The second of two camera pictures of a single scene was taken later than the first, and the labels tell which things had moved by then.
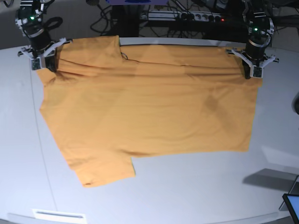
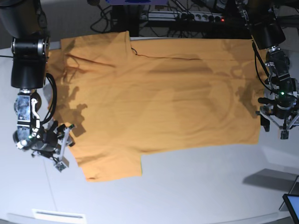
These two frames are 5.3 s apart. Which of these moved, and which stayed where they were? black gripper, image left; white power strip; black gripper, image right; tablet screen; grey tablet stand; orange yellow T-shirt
Moved: orange yellow T-shirt; black gripper, image left; black gripper, image right
Stayed: tablet screen; white power strip; grey tablet stand
